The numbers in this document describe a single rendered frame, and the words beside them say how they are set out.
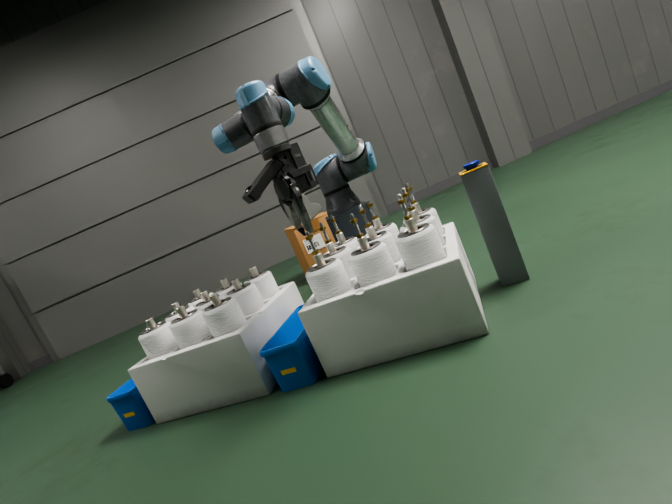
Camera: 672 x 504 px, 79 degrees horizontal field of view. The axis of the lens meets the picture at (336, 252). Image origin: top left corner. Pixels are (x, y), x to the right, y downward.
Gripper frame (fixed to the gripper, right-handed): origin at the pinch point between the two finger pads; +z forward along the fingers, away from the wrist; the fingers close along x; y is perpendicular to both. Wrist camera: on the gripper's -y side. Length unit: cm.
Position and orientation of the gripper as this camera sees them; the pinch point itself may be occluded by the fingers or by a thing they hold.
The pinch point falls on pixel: (303, 230)
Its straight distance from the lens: 98.6
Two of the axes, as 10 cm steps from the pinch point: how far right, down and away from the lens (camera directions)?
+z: 4.0, 9.0, 1.5
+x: -4.9, 0.7, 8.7
